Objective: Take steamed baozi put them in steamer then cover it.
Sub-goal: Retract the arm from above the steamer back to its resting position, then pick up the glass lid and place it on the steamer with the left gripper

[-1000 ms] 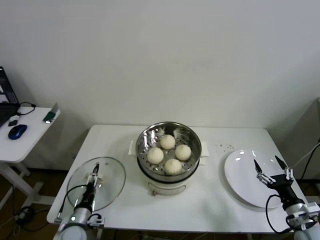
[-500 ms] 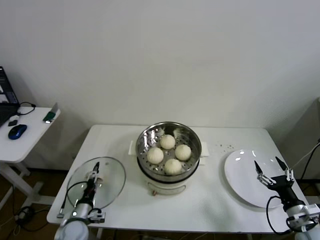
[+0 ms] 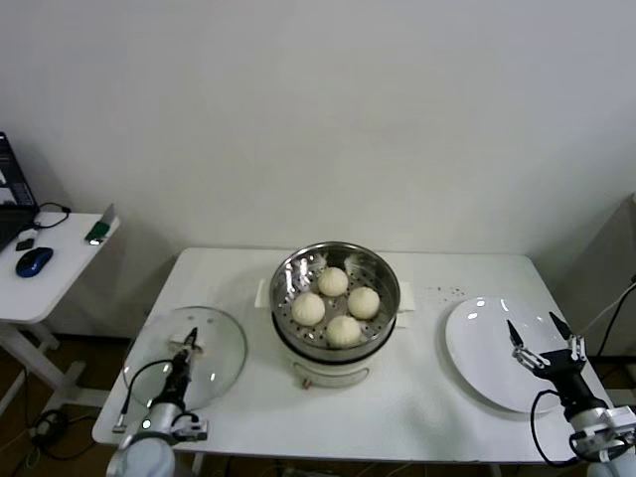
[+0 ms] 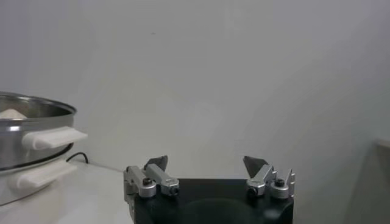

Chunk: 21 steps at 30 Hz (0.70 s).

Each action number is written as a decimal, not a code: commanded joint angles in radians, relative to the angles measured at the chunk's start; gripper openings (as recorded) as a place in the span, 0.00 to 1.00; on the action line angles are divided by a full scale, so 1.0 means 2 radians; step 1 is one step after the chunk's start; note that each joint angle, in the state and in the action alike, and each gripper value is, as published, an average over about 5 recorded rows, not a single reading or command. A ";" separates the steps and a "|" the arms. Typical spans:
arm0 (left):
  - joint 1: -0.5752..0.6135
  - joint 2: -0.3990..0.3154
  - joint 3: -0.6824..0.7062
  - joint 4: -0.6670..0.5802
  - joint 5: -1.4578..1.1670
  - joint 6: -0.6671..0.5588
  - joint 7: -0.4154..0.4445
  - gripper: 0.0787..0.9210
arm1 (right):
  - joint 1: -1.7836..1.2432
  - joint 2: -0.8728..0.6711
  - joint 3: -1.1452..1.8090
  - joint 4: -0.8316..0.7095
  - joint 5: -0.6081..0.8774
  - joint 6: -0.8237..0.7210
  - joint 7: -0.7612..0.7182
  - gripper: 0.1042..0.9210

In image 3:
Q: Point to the green and silver tool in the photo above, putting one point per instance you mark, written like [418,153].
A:
[101,229]

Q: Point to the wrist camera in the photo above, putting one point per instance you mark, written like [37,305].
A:
[618,417]
[191,429]

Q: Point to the round glass pot lid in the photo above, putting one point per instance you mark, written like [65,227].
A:
[223,348]

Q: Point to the white electric cooking pot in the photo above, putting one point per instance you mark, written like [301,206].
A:
[328,372]

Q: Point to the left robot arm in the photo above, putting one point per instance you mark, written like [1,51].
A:
[149,447]

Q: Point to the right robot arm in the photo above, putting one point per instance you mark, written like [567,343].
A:
[586,420]

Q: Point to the blue computer mouse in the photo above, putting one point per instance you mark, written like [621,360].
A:
[34,262]

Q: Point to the small white desk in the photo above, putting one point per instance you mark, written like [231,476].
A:
[74,258]

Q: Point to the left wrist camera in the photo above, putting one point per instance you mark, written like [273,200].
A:
[191,429]

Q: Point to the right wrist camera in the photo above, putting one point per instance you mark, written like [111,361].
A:
[618,417]

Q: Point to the small white dongle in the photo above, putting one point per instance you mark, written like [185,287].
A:
[31,232]

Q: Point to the white oval plate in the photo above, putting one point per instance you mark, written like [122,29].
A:
[477,348]

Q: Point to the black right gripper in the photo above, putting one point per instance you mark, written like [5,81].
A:
[564,372]

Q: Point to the black laptop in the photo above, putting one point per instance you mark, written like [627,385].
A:
[15,184]

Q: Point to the white floor power adapter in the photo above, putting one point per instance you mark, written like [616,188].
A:
[48,425]

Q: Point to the perforated steel steamer basket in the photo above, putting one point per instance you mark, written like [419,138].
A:
[382,283]

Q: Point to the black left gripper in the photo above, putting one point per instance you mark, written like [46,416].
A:
[177,382]

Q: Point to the white steamed baozi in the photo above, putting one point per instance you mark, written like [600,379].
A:
[308,308]
[333,281]
[343,331]
[364,303]

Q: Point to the small black dongle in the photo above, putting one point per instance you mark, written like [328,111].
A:
[25,244]

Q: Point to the grey partition panel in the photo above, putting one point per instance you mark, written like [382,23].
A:
[621,248]

